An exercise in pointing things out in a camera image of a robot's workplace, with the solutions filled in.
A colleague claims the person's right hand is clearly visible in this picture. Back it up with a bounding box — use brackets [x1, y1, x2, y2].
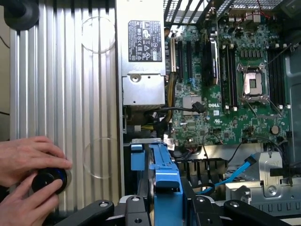
[0, 173, 63, 226]

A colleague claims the black RAM slot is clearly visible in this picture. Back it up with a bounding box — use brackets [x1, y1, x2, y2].
[268, 43, 283, 111]
[229, 44, 238, 112]
[220, 44, 230, 112]
[276, 43, 291, 110]

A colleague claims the metal locking lever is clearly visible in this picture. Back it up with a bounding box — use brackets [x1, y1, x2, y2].
[264, 43, 294, 65]
[237, 63, 246, 105]

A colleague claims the metal drive cage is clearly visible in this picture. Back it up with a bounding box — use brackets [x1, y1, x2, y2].
[224, 150, 301, 217]

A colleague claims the grey power supply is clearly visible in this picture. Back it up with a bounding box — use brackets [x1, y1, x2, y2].
[116, 0, 166, 106]

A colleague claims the metal socket cover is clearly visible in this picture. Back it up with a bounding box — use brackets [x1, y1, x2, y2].
[243, 97, 283, 119]

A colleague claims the black wire with plug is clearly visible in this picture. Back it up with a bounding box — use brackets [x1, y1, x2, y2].
[161, 102, 206, 115]

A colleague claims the beige expansion slot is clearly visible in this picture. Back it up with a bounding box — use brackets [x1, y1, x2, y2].
[169, 37, 177, 73]

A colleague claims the CPU socket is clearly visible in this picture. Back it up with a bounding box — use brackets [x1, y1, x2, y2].
[237, 62, 270, 103]

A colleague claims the yellow black wire bundle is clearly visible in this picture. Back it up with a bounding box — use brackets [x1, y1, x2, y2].
[164, 72, 178, 124]

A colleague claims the silver chipset heatsink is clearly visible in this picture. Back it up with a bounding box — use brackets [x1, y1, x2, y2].
[182, 96, 203, 116]

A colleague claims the black expansion slot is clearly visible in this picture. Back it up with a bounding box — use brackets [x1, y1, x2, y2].
[186, 40, 193, 80]
[177, 40, 184, 80]

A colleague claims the thin black red wire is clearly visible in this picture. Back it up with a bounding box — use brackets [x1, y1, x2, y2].
[201, 131, 228, 163]

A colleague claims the black board wire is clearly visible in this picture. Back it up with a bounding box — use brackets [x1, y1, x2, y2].
[225, 135, 288, 167]

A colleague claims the black round stand base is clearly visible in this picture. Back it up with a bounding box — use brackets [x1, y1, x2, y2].
[3, 0, 40, 31]

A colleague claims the person's left hand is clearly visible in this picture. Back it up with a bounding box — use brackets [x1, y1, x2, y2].
[0, 136, 73, 188]

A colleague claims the blue SATA wire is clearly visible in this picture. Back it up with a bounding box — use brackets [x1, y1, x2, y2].
[194, 153, 257, 195]

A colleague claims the green motherboard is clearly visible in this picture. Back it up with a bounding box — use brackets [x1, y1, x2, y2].
[164, 9, 292, 151]

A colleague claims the blue disk carrier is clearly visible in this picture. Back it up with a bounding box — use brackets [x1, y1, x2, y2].
[130, 143, 151, 170]

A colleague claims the open PC case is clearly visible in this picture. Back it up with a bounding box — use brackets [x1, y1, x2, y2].
[115, 0, 301, 217]

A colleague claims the clear round disc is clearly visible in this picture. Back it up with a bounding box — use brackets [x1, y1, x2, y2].
[82, 137, 120, 179]
[81, 16, 117, 54]

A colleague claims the black graphics card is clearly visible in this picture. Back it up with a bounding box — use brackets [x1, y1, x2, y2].
[202, 30, 221, 87]

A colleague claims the white barcode tag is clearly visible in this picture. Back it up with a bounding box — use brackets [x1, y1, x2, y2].
[163, 137, 176, 151]

